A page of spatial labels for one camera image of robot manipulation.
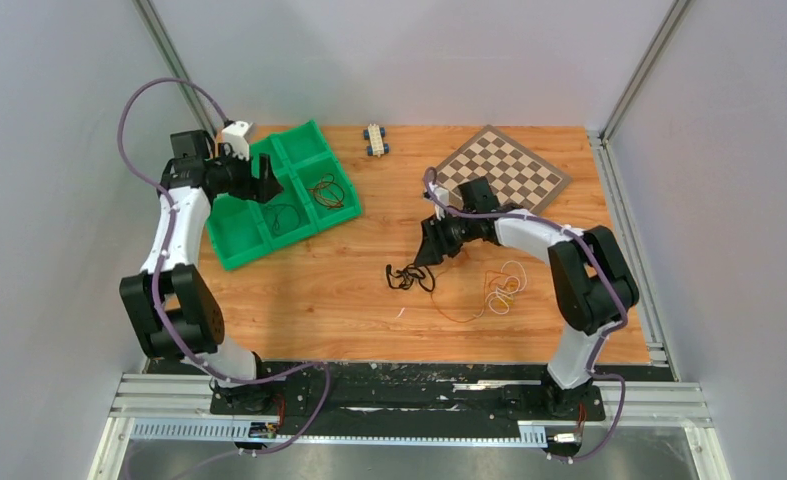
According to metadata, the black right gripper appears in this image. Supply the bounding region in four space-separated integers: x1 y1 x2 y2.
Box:
415 210 477 267

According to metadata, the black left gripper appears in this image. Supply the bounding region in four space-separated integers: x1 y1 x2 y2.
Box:
208 144 286 205

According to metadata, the thin dark wire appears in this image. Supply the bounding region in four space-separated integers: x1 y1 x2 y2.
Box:
263 201 302 234

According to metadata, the black ribbon cable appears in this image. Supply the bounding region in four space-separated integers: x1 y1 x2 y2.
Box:
384 263 437 294

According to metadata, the dark red wire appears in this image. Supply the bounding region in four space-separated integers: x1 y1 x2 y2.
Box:
308 173 347 212

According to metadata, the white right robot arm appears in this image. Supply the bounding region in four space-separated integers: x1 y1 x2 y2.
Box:
413 167 639 418

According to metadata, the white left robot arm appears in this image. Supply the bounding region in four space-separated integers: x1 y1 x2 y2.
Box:
119 121 283 414

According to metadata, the green compartment tray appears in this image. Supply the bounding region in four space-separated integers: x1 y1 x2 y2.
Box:
207 120 363 271

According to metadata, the brown white chessboard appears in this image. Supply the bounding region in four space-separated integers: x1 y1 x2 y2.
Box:
436 125 572 214

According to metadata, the white blue toy brick car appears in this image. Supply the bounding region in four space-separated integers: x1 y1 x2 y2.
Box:
363 123 390 157

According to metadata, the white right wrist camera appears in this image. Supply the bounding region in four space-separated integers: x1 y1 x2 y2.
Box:
424 182 451 220

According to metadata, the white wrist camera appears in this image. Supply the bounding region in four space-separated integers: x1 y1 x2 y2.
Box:
218 121 256 161
424 182 451 220

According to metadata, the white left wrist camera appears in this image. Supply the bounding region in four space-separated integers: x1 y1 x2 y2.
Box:
218 121 256 161

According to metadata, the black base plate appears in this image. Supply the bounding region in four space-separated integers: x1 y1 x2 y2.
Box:
209 362 578 439

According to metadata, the aluminium frame rail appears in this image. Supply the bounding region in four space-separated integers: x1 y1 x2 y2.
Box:
89 362 730 479

